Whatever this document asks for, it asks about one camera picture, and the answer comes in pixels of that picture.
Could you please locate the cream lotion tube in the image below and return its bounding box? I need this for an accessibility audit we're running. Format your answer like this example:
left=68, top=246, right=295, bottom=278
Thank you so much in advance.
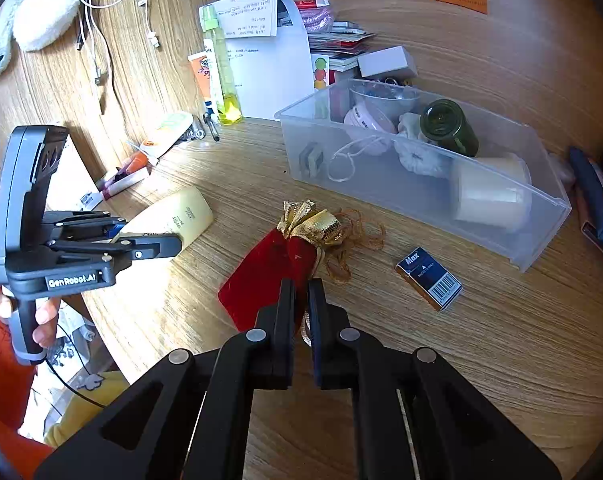
left=113, top=186, right=214, bottom=248

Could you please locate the blue Max staples box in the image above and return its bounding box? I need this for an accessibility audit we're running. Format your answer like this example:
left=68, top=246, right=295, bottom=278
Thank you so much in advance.
left=396, top=247, right=463, bottom=312

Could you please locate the red velvet gold-trim pouch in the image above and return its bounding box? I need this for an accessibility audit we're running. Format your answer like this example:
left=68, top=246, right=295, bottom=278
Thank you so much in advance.
left=218, top=200, right=386, bottom=332

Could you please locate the beige plastic lidded cup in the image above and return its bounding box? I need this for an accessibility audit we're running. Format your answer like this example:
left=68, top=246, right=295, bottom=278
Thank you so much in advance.
left=450, top=154, right=533, bottom=232

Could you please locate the white cloth bundle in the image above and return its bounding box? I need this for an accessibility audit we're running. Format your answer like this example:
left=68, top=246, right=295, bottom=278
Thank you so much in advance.
left=394, top=113, right=450, bottom=179

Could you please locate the green glass dropper bottle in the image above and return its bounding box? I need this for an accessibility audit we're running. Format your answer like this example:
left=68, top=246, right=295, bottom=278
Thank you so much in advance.
left=420, top=99, right=479, bottom=157

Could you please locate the person's left hand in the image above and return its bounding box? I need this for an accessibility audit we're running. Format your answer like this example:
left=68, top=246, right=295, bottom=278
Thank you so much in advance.
left=0, top=286, right=63, bottom=351

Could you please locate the orange label white pouch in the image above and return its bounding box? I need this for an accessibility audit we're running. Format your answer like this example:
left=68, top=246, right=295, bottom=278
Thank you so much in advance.
left=136, top=110, right=193, bottom=165

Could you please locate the yellow-green spray bottle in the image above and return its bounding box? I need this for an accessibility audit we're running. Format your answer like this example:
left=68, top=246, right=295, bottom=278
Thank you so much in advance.
left=198, top=4, right=242, bottom=125

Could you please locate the orange white tube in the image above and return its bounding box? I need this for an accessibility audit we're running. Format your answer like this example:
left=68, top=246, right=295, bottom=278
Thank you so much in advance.
left=188, top=51, right=216, bottom=116

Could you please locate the white plush toy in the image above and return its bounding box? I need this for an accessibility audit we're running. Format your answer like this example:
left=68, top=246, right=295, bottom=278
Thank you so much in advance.
left=0, top=0, right=79, bottom=75

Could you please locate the white paper document stand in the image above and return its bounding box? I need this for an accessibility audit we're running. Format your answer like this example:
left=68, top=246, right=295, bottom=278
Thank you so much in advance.
left=208, top=0, right=315, bottom=119

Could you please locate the translucent plastic storage bin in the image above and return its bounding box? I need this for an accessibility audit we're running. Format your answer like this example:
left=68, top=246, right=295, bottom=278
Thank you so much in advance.
left=276, top=79, right=571, bottom=271

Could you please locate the pink round compact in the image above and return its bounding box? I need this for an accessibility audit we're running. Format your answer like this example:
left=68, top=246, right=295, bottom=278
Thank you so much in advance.
left=344, top=102, right=397, bottom=156

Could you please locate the fruit print carton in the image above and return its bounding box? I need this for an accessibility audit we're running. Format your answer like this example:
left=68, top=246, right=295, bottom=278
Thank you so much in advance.
left=311, top=53, right=330, bottom=90

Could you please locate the blue fabric pouch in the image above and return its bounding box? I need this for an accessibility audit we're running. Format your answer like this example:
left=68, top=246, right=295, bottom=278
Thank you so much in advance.
left=568, top=146, right=603, bottom=252

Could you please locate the small white round container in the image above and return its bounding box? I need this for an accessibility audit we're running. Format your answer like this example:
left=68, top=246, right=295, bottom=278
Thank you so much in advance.
left=549, top=153, right=576, bottom=190

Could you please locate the stack of packets and cards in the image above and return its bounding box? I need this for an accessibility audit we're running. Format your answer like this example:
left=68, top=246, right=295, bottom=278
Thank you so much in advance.
left=295, top=0, right=375, bottom=73

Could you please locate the white bowl in bin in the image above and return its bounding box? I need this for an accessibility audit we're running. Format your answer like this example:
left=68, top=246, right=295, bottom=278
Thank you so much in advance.
left=349, top=80, right=421, bottom=122

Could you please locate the small white cardboard box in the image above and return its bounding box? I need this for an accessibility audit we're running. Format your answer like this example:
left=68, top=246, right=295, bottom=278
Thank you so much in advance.
left=358, top=46, right=419, bottom=80

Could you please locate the white charging cable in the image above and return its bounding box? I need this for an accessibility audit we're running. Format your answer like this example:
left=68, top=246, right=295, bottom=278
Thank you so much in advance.
left=74, top=0, right=163, bottom=116

